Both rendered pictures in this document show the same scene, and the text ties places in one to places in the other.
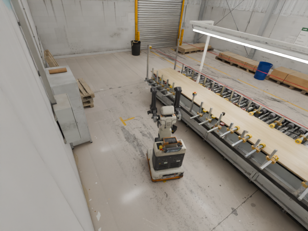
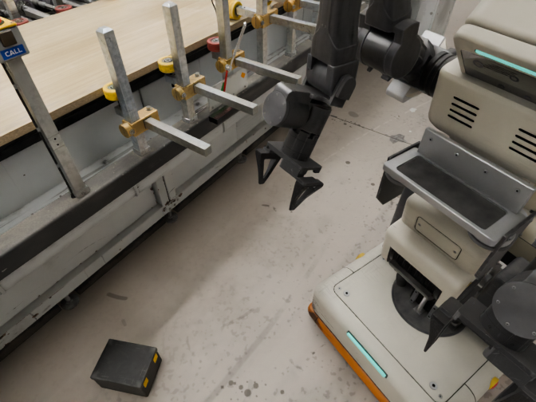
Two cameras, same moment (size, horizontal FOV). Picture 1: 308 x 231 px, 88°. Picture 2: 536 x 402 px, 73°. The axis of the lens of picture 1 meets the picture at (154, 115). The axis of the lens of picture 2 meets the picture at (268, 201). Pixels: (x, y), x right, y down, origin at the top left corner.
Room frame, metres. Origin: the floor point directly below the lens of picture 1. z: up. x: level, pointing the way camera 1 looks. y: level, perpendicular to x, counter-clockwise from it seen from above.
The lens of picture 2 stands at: (2.82, 0.14, 1.52)
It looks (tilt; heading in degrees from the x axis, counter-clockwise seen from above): 46 degrees down; 250
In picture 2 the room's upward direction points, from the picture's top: straight up
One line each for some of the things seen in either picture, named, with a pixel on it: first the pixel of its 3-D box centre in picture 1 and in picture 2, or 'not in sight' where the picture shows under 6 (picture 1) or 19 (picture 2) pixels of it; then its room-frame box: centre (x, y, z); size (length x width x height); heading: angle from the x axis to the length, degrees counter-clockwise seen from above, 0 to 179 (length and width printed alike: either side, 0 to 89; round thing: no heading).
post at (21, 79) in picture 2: (192, 103); (49, 135); (3.11, -0.85, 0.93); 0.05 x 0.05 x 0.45; 35
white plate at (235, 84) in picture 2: (213, 129); (228, 88); (2.49, -1.25, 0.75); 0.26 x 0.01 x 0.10; 35
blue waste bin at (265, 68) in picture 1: (262, 70); not in sight; (7.27, -4.81, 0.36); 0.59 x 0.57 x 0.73; 125
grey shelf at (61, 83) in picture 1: (70, 108); not in sight; (2.77, 1.84, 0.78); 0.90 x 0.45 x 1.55; 35
